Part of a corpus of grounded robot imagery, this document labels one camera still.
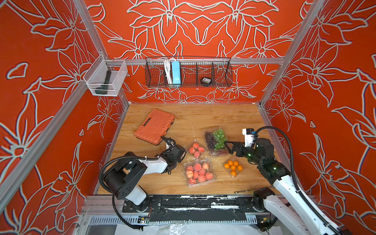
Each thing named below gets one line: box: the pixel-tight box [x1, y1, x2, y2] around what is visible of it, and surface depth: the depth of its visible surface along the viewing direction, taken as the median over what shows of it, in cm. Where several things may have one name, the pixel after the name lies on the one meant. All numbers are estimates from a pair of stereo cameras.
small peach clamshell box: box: [188, 141, 206, 159], surface depth 92 cm
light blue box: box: [171, 61, 182, 85], surface depth 92 cm
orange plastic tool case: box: [134, 108, 175, 145], surface depth 101 cm
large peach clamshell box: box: [183, 158, 217, 187], surface depth 81 cm
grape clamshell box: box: [203, 126, 231, 157], surface depth 93 cm
